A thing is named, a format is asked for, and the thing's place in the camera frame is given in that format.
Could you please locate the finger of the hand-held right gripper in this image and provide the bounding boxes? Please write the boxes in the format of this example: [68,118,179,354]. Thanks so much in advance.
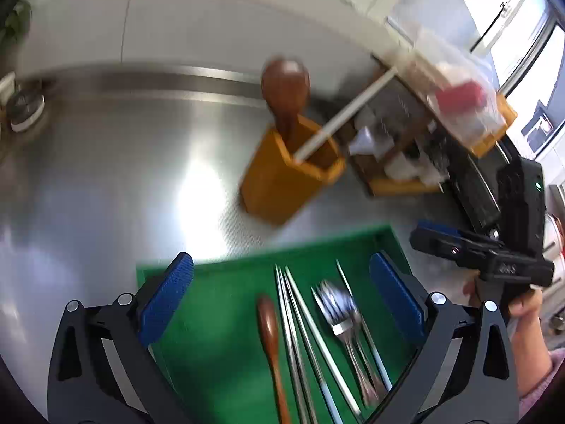
[417,219,502,248]
[410,228,487,270]

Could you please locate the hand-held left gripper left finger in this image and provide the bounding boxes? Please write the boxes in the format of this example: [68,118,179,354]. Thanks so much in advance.
[46,252,195,424]

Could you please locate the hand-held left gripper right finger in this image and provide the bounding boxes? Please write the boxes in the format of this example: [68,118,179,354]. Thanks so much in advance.
[366,252,521,424]

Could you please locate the green plastic tray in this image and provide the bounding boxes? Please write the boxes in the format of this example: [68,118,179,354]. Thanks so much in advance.
[136,225,420,424]

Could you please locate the metal fork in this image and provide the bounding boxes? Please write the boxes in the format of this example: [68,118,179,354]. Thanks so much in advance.
[327,291,387,402]
[311,286,378,407]

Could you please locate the slim wooden spoon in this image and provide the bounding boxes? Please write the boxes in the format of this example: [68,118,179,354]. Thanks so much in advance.
[257,295,292,424]

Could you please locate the metal chopstick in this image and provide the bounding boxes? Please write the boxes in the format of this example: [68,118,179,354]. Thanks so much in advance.
[278,269,319,424]
[274,265,312,424]

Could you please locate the wooden utensil holder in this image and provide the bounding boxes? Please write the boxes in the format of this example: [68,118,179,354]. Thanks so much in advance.
[239,115,346,226]

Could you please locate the person's right forearm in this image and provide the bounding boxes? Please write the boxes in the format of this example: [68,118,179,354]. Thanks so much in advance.
[510,318,565,420]

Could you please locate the person's right hand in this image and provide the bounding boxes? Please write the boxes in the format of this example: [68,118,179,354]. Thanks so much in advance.
[463,274,545,324]

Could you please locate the black appliance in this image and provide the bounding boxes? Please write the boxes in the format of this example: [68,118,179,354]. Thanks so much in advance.
[446,132,524,239]

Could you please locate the wooden rack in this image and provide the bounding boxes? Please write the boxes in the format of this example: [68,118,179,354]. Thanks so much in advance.
[346,66,519,197]

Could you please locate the white paper napkin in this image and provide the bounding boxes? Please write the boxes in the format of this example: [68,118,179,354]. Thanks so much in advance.
[349,126,393,158]

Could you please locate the clear plastic container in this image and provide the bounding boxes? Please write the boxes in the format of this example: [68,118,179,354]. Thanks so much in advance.
[412,26,508,146]

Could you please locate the window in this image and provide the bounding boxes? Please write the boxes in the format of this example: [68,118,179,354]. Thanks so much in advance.
[388,0,565,160]

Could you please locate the large wooden spoon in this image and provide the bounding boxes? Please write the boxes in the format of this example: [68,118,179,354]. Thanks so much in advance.
[260,57,310,146]

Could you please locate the potted green plant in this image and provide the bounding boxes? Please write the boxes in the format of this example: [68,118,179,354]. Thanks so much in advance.
[2,0,32,47]

